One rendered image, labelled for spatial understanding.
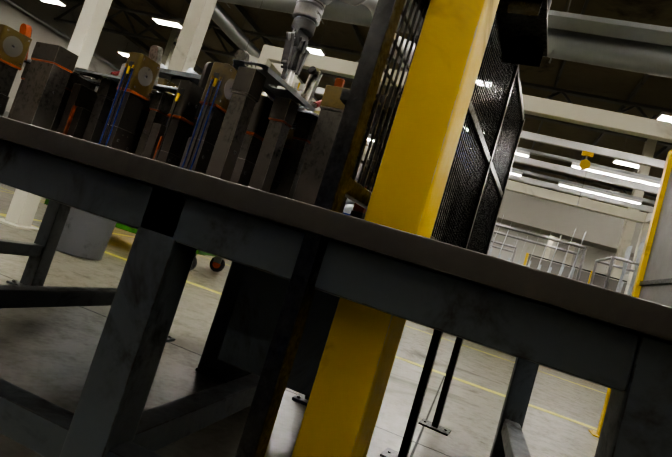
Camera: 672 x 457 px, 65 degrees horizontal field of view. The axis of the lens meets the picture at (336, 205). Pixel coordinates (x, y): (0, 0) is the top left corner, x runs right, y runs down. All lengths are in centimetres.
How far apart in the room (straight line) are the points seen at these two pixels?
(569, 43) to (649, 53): 165
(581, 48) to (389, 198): 1285
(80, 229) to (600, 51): 1165
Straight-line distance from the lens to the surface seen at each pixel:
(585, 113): 787
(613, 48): 1371
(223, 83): 149
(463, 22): 97
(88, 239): 465
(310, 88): 183
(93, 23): 582
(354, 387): 89
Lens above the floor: 64
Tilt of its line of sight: 5 degrees up
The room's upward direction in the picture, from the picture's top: 17 degrees clockwise
